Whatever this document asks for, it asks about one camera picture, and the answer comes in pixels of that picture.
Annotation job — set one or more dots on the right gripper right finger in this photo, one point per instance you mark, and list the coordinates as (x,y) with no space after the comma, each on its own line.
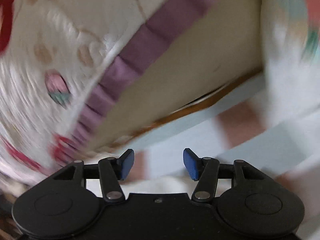
(245,198)

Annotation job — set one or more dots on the colourful floral quilt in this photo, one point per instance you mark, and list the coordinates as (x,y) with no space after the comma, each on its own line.
(290,42)

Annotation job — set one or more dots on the beige wooden headboard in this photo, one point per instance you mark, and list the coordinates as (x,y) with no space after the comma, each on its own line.
(217,50)

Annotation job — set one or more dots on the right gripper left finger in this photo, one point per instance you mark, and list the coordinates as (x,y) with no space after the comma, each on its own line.
(62,204)

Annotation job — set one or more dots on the white fleece sweater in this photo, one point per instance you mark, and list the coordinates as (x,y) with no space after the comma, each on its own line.
(156,174)

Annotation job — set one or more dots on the bear print quilt purple trim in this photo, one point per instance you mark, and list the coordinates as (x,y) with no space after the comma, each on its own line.
(64,63)

